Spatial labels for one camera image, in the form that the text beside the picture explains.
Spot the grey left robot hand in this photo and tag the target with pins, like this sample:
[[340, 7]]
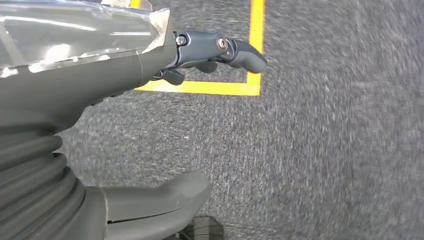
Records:
[[66, 82]]

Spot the yellow floor tape square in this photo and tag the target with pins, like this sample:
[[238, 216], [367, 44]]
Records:
[[255, 33]]

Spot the black robot foot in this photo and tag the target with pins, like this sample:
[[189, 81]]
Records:
[[202, 230]]

